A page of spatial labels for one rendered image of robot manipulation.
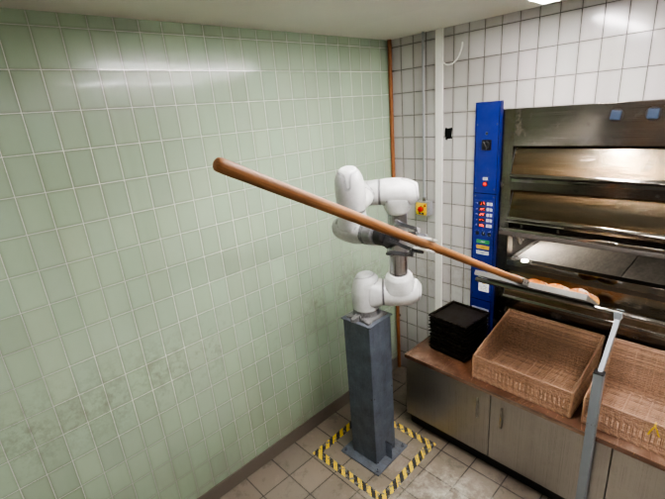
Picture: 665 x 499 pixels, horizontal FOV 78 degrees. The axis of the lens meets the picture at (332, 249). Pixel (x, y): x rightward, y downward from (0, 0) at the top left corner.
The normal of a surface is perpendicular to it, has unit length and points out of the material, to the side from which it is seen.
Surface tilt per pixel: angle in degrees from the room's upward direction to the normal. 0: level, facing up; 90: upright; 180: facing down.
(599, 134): 90
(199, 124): 90
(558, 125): 90
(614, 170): 70
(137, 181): 90
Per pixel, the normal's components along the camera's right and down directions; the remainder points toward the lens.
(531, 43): -0.72, 0.27
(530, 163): -0.70, -0.07
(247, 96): 0.69, 0.18
